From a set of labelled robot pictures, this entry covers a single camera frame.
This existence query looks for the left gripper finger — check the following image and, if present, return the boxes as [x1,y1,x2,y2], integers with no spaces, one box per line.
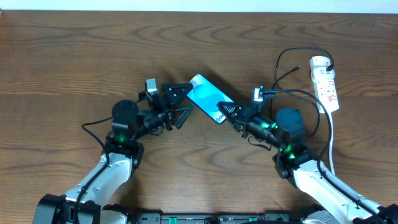
[161,83,193,107]
[172,104,195,129]

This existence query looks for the blue Galaxy smartphone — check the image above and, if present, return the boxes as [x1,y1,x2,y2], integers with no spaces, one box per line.
[187,73,233,124]

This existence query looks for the black USB charging cable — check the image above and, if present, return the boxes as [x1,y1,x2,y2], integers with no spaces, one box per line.
[269,47,335,138]

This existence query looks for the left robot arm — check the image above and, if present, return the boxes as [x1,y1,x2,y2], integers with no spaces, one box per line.
[34,79,193,223]

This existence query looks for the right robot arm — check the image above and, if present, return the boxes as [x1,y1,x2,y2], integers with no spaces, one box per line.
[217,102,397,223]

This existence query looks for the white power strip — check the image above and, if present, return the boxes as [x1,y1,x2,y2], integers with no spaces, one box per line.
[311,67,340,113]

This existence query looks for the black left camera cable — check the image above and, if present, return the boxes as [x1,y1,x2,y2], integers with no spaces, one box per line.
[72,90,150,224]

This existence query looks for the black camera cable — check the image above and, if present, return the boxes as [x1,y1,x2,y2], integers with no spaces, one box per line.
[262,88,388,224]
[72,90,150,224]

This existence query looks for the white USB wall charger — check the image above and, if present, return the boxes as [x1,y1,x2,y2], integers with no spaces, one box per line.
[310,56,334,72]

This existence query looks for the black right camera cable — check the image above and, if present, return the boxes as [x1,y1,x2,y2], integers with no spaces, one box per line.
[262,88,388,224]

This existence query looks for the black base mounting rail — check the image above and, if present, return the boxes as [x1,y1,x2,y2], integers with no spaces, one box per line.
[102,212,312,224]

